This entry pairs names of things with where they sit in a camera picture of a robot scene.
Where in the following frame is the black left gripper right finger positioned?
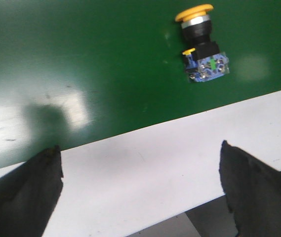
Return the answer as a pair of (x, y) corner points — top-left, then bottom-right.
(219, 141), (281, 237)

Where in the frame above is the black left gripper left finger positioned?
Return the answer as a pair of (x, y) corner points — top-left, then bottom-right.
(0, 146), (63, 237)

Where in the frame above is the yellow mushroom push button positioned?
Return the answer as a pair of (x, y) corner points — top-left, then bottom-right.
(175, 3), (230, 82)

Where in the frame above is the green conveyor belt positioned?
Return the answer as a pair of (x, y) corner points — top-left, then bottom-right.
(0, 0), (281, 168)

